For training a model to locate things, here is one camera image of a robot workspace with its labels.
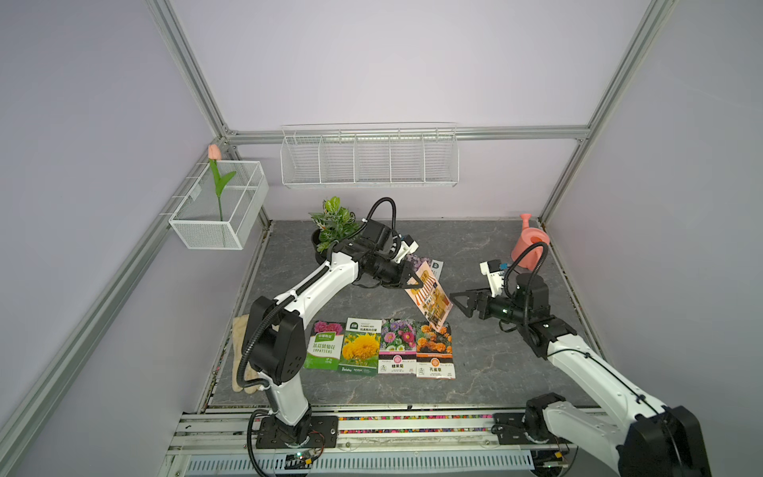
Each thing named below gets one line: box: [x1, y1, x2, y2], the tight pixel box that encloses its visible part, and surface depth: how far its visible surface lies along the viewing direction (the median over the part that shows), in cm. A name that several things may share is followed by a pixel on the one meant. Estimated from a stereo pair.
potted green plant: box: [307, 196, 361, 263], surface depth 89 cm
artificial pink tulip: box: [208, 144, 237, 222], surface depth 85 cm
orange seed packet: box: [416, 321, 457, 380], surface depth 88 cm
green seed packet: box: [304, 319, 344, 371], surface depth 89 cm
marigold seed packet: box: [337, 317, 383, 377], surface depth 90 cm
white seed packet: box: [405, 260, 455, 333], surface depth 83 cm
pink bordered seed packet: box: [377, 318, 418, 375], surface depth 90 cm
